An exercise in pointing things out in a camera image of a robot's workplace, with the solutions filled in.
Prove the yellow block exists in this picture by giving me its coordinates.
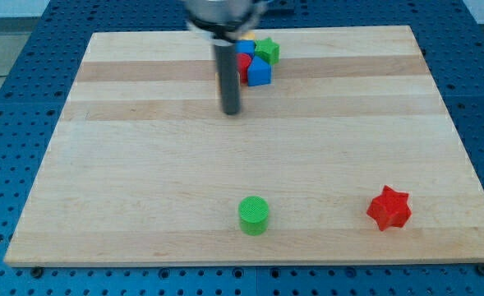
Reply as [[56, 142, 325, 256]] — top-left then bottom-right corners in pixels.
[[238, 31, 256, 41]]

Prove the green cylinder block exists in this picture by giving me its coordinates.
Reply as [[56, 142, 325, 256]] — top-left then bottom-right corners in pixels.
[[237, 196, 270, 236]]

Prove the blue pentagon block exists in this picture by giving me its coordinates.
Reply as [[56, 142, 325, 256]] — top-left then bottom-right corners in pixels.
[[247, 56, 272, 86]]

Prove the wooden board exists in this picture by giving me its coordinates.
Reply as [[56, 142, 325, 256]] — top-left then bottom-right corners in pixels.
[[4, 25, 484, 267]]

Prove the green star block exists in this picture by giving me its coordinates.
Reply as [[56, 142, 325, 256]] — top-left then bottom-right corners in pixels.
[[255, 37, 280, 66]]

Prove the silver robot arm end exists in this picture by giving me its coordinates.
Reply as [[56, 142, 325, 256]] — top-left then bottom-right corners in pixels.
[[183, 0, 269, 46]]

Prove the red cylinder block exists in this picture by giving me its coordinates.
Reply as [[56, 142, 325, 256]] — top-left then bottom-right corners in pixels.
[[237, 53, 252, 84]]

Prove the red star block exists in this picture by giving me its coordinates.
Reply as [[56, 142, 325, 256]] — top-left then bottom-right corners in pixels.
[[366, 185, 412, 231]]

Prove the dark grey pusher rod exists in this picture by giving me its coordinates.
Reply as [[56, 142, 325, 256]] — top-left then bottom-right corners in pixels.
[[214, 41, 241, 115]]

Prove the blue cube block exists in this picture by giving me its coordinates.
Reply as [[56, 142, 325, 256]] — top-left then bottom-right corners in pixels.
[[236, 39, 256, 58]]

